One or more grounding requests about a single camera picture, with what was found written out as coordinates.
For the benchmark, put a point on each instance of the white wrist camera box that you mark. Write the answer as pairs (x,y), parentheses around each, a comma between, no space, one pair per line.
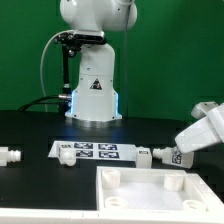
(205,109)

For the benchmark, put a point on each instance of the white square table top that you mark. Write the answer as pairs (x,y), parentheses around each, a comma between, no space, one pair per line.
(153,190)

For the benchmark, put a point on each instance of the white sheet with tags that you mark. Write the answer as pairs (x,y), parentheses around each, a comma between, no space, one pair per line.
(96,151)

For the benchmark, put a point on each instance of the white L-shaped obstacle wall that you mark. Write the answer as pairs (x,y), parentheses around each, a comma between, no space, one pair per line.
(39,216)

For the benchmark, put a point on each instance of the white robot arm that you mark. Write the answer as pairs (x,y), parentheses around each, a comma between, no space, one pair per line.
(94,101)

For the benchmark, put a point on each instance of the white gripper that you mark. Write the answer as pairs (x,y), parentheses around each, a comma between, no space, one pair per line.
(203,133)

